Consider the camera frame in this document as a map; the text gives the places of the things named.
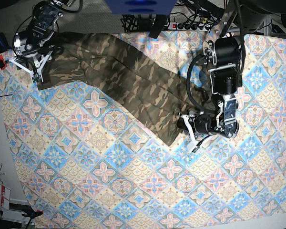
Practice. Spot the red white paper tag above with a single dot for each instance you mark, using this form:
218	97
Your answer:
4	197

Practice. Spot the black clamp lower left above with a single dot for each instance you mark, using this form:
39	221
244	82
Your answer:
32	214

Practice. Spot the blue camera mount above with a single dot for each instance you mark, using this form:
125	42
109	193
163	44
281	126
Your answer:
162	7

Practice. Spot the camouflage T-shirt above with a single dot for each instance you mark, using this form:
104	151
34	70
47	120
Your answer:
153	95

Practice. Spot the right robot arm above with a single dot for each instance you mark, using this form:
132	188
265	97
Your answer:
28	43

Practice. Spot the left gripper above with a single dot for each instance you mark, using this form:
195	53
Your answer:
204	124

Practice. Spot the patterned tile tablecloth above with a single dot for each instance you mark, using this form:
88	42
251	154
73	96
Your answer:
88	164

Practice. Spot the blue handled clamp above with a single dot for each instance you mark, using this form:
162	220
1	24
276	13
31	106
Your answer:
4	45

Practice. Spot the white power strip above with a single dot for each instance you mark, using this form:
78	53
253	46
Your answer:
181	26

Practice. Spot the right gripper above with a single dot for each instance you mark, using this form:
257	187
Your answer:
36	59

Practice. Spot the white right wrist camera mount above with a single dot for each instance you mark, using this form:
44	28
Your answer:
32	65

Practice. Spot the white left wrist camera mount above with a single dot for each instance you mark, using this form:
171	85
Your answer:
194	145

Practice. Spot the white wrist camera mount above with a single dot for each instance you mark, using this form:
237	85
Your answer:
32	65
194	145

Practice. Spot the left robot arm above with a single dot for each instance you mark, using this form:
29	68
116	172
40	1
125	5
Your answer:
225	60

